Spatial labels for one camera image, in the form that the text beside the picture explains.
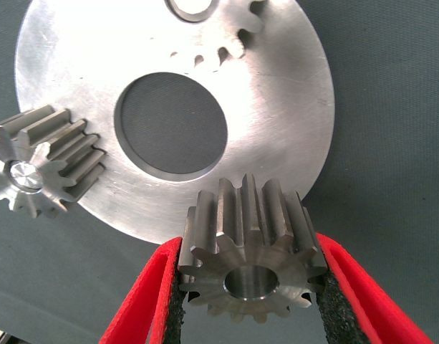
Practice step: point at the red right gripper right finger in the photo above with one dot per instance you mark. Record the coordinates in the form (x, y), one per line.
(366, 304)

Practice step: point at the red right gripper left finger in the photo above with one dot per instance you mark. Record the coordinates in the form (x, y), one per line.
(144, 297)

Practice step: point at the small steel planetary gear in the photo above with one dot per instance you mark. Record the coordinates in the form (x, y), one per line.
(233, 25)
(251, 233)
(61, 150)

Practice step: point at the round metal carrier plate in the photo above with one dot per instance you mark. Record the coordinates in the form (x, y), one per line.
(97, 71)

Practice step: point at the dark grey table cloth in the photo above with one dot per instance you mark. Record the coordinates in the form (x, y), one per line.
(384, 107)

